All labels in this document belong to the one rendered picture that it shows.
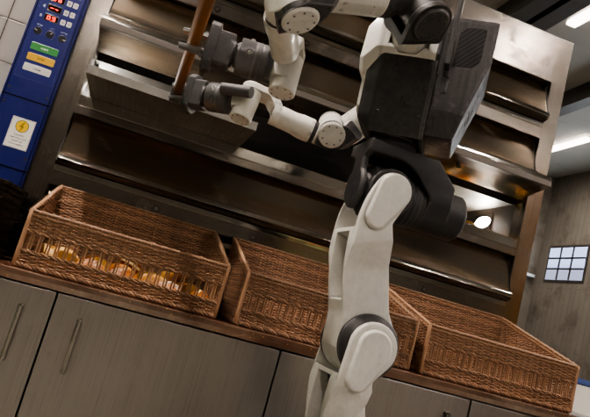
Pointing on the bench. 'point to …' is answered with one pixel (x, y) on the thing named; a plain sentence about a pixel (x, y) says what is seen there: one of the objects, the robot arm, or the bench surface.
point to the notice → (19, 133)
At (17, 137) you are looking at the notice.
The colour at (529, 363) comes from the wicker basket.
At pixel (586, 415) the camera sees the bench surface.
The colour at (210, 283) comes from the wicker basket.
